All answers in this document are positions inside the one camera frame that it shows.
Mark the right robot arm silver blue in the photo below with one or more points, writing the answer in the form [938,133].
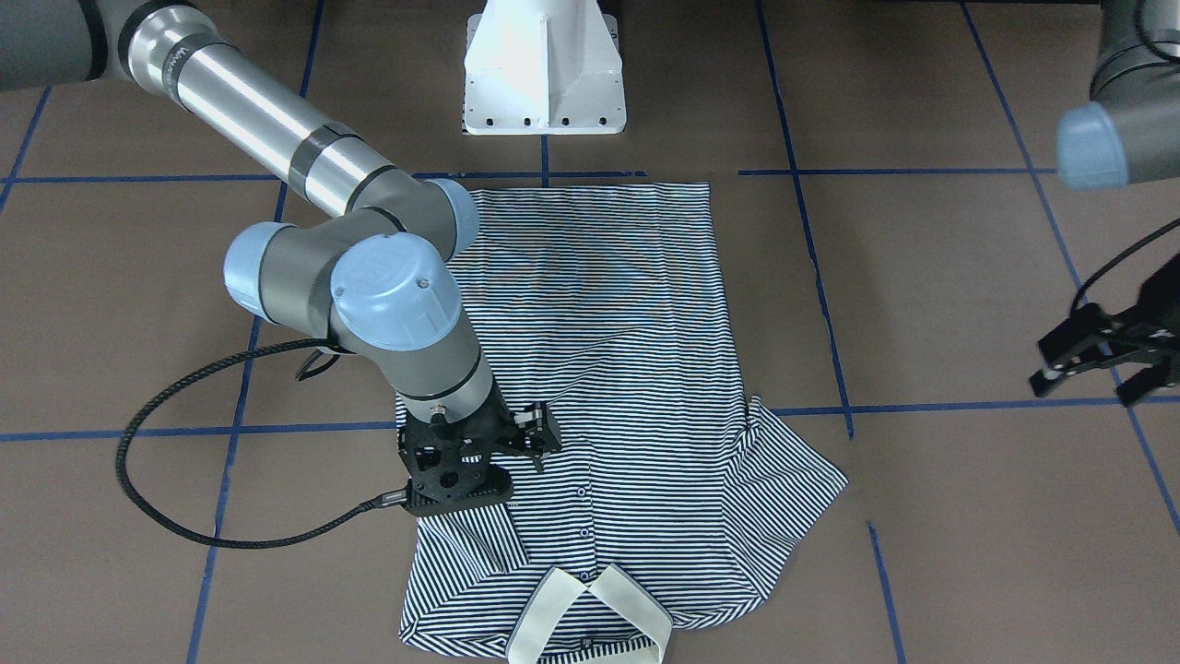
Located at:
[370,281]

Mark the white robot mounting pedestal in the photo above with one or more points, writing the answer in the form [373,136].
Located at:
[544,68]

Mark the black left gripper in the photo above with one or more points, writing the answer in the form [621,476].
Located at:
[1163,318]

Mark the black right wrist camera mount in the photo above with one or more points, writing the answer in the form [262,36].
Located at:
[440,484]

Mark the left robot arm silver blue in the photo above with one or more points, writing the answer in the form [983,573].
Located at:
[1127,133]

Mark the striped polo shirt white collar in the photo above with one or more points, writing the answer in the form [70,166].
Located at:
[675,499]

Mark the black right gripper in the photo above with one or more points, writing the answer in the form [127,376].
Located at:
[529,436]

